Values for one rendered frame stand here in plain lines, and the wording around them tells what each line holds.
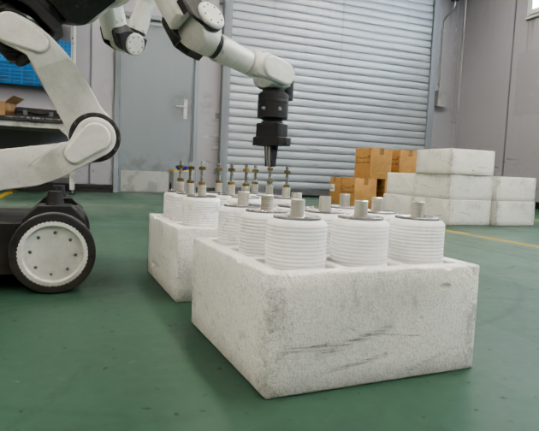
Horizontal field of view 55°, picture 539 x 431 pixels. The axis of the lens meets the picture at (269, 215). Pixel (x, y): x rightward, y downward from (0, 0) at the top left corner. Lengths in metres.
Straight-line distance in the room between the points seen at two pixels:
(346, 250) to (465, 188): 3.13
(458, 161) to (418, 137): 4.08
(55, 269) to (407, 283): 0.88
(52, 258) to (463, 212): 3.07
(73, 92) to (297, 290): 1.04
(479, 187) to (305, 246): 3.31
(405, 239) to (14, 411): 0.63
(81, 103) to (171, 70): 5.03
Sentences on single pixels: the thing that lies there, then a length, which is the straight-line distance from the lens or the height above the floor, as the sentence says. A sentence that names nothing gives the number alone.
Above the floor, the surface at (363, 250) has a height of 0.20.
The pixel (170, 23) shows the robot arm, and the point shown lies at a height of 0.68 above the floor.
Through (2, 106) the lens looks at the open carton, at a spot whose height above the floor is 0.87.
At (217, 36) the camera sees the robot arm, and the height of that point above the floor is 0.66.
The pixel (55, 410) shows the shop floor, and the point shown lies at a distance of 0.77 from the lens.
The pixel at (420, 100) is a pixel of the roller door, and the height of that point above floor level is 1.45.
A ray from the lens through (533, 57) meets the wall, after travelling 7.57.
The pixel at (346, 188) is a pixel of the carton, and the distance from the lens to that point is 5.19.
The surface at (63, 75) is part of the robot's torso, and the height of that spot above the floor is 0.56.
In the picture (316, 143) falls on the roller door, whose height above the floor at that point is 0.74.
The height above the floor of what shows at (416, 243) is 0.21.
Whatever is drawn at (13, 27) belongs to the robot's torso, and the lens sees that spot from 1.59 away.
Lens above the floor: 0.32
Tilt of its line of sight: 5 degrees down
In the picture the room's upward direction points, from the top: 2 degrees clockwise
